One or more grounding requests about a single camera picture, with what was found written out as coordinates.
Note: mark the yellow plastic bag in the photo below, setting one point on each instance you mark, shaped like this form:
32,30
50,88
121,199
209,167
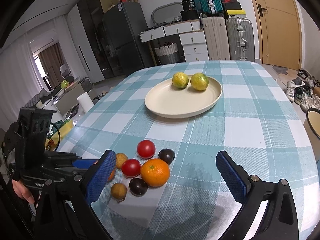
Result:
66,128

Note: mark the cream round plate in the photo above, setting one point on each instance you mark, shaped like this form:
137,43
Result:
175,102

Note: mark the black labelled bucket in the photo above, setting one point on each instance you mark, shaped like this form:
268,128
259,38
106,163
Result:
188,5

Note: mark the beige suitcase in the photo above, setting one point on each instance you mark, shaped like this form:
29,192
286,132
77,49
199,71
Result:
215,38

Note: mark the grey refrigerator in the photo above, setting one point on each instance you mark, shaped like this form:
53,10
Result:
125,37

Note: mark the wooden door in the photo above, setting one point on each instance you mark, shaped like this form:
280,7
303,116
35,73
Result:
277,25

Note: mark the large orange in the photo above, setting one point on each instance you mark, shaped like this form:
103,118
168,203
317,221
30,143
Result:
155,172

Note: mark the dark purple plum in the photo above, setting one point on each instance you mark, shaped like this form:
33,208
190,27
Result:
138,186
166,155

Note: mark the white paper towel roll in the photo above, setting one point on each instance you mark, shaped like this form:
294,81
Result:
85,102

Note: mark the grey bin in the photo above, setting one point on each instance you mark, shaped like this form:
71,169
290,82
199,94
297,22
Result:
86,85

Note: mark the white ribbed cup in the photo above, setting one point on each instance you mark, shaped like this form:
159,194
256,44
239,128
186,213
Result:
177,19

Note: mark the pile of shoes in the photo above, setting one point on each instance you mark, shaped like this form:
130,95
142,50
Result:
302,92

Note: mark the green bag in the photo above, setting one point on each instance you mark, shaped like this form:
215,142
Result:
65,83

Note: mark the dark glass cabinet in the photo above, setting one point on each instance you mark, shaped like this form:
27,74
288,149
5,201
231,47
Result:
90,30

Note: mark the oval mirror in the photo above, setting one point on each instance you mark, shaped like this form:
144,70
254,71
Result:
166,12

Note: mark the person's left hand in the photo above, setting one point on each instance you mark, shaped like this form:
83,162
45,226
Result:
23,192

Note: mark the white desk with drawers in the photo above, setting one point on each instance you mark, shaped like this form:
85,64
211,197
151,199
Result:
193,45

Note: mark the grey low table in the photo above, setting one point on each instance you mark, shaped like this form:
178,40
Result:
70,98

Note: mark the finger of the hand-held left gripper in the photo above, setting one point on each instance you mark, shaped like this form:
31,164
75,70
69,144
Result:
85,163

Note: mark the cream bin with dark rim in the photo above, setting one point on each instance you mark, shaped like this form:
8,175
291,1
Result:
313,130

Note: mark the black pot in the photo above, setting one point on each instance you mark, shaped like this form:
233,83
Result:
190,15

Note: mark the green yellow citrus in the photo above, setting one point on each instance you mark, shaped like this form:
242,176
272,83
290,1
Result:
180,80
199,82

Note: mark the woven basket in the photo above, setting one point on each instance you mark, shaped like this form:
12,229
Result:
167,53

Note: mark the silver suitcase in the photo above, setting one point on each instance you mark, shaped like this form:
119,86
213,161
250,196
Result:
240,40

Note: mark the brown curtain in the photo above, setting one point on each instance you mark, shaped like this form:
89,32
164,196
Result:
51,62

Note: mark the large black box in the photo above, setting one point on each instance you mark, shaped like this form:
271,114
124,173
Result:
232,6

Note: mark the small orange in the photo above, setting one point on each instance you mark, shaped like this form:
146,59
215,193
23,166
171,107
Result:
112,176

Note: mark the red tomato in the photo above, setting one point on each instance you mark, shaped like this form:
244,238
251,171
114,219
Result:
131,168
146,149

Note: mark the white chair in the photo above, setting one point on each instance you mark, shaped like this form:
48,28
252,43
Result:
65,71

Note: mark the yellow black box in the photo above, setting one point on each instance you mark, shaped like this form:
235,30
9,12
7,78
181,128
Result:
235,13

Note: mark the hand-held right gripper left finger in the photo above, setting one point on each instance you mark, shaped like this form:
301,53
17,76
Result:
102,175

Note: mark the brown longan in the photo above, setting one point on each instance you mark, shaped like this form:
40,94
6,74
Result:
122,160
118,190

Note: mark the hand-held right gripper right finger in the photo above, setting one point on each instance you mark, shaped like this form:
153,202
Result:
231,177

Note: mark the blue white checked tablecloth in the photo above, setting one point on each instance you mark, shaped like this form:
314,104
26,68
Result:
250,130

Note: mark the grey floor mat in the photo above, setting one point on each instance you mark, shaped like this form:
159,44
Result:
279,70

